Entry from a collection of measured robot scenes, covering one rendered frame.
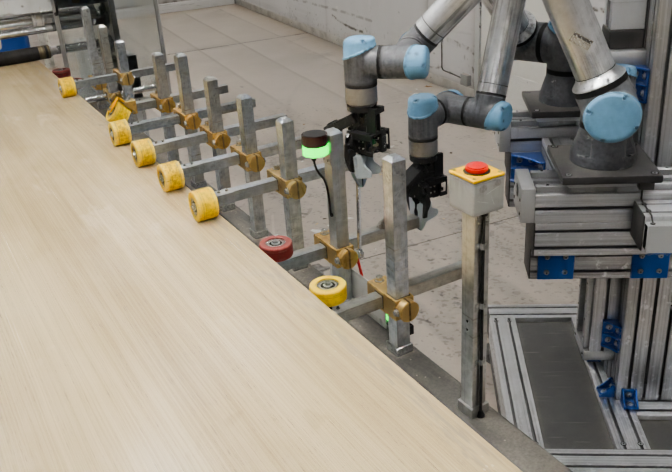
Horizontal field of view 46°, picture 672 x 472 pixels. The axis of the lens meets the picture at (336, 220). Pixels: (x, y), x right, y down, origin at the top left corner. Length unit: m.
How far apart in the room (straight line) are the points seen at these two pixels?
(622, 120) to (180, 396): 1.04
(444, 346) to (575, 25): 1.68
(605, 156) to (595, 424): 0.87
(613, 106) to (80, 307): 1.19
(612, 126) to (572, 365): 1.11
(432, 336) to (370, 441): 1.89
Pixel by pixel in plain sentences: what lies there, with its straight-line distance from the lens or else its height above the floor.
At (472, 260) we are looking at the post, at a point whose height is 1.05.
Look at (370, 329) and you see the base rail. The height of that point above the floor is 0.70.
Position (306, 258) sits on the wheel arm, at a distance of 1.93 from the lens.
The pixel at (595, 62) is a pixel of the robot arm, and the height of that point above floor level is 1.32.
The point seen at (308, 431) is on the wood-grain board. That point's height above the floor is 0.90.
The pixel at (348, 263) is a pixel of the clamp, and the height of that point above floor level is 0.84.
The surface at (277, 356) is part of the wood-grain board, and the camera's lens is 1.48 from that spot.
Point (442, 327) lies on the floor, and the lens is 3.20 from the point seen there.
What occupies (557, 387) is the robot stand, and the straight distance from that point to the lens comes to 2.57.
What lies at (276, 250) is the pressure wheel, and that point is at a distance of 1.85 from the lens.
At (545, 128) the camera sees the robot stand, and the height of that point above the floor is 0.97.
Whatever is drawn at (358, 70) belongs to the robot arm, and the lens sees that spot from 1.79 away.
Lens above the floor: 1.74
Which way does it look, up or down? 25 degrees down
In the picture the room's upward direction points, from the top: 4 degrees counter-clockwise
